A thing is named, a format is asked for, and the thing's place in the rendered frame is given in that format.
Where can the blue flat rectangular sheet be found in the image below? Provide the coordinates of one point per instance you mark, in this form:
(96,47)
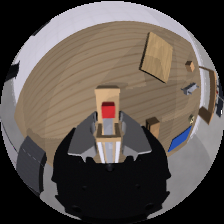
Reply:
(179,139)

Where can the flat tan wooden board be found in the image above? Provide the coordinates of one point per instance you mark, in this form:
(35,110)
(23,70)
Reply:
(156,58)

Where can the red cube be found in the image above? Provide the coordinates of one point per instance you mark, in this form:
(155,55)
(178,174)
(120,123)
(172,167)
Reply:
(108,109)

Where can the beige roll of masking tape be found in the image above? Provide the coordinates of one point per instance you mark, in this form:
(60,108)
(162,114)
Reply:
(191,118)

